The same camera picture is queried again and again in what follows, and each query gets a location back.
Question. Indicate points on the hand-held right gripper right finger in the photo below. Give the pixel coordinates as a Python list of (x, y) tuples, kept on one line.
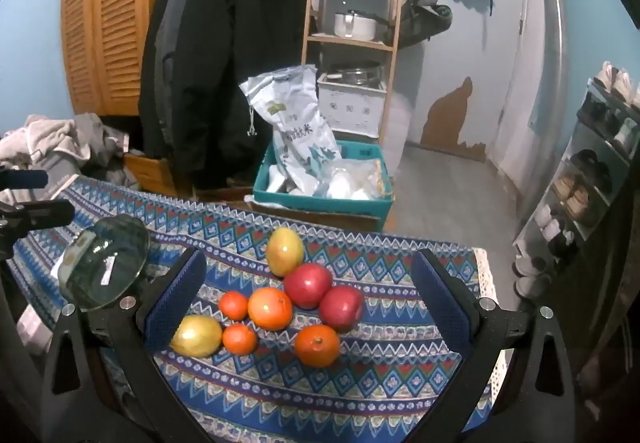
[(440, 303)]

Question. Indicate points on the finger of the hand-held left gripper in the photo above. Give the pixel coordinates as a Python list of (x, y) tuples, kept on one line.
[(25, 179), (40, 215)]

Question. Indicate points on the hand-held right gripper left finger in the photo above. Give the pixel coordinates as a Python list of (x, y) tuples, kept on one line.
[(175, 298)]

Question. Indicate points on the yellow lemon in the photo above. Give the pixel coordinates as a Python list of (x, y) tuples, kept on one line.
[(197, 336)]

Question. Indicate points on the dark glass bowl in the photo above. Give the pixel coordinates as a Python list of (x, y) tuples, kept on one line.
[(105, 268)]

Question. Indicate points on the small tangerine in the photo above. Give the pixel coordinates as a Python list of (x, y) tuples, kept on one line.
[(233, 306), (240, 339)]

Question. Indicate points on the red apple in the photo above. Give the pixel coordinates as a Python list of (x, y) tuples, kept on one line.
[(341, 309), (308, 285)]

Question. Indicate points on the large orange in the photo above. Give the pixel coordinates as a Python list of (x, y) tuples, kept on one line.
[(317, 346), (270, 308)]

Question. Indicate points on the pile of grey clothes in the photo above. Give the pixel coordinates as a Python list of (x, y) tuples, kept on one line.
[(50, 138)]

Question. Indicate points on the yellow-green lemon on table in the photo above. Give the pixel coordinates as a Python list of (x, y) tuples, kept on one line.
[(285, 250)]

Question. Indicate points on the blue patterned tablecloth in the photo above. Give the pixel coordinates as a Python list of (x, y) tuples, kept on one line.
[(350, 398)]

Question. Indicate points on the clear plastic bag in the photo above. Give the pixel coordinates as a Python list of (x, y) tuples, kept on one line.
[(355, 180)]

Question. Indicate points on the teal plastic crate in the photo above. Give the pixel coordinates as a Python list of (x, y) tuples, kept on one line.
[(320, 208)]

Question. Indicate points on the shoe rack with shoes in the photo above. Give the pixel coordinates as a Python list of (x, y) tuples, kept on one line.
[(575, 193)]

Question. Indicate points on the wooden louvered door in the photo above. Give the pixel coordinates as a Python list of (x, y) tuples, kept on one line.
[(115, 23)]

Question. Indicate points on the dark grey jacket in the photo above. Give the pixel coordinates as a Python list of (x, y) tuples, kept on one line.
[(167, 38)]

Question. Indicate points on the white rice bag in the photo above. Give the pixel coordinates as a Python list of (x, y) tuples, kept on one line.
[(295, 123)]

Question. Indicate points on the white plastic basket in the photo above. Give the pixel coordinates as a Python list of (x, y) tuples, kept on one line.
[(350, 110)]

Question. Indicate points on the grey shoe rack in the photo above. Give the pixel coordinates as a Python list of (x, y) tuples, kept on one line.
[(595, 148)]

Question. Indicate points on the white door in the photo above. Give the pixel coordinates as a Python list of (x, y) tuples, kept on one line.
[(510, 73)]

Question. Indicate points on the black coat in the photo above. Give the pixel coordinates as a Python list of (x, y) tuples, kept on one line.
[(230, 48)]

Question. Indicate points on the steel pot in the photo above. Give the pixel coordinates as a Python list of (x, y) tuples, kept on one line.
[(352, 73)]

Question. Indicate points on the wooden shelf rack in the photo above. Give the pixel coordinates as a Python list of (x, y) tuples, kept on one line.
[(350, 43)]

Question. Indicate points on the olive hanging bag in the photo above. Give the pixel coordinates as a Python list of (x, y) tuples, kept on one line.
[(425, 18)]

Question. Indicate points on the white cooking pot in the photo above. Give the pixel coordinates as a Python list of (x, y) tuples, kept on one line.
[(355, 27)]

